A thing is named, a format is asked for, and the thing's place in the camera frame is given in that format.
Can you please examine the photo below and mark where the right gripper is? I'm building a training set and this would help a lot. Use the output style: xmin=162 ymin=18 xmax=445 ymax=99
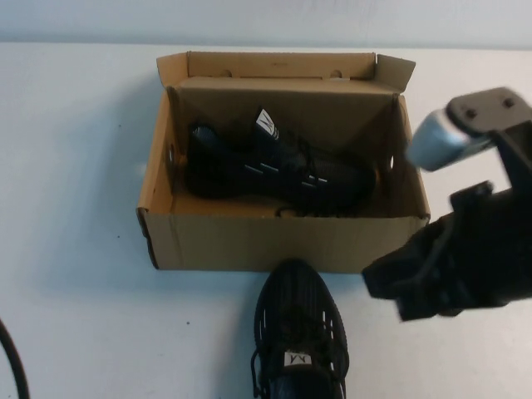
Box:
xmin=361 ymin=179 xmax=532 ymax=324

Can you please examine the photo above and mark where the black mesh sneaker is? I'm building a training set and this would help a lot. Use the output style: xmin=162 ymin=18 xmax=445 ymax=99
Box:
xmin=185 ymin=108 xmax=379 ymax=219
xmin=249 ymin=258 xmax=354 ymax=399

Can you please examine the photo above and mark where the brown cardboard shoe box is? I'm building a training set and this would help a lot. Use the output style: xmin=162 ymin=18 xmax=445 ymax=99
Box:
xmin=135 ymin=50 xmax=431 ymax=273

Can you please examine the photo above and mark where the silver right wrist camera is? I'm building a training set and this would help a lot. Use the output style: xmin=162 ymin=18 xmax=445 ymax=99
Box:
xmin=405 ymin=106 xmax=495 ymax=172

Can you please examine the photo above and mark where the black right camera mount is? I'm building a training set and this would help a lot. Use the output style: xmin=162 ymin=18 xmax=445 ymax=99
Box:
xmin=446 ymin=86 xmax=532 ymax=192

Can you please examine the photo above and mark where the thick black left cable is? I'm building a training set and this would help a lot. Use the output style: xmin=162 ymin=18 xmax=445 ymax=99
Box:
xmin=0 ymin=317 xmax=31 ymax=399

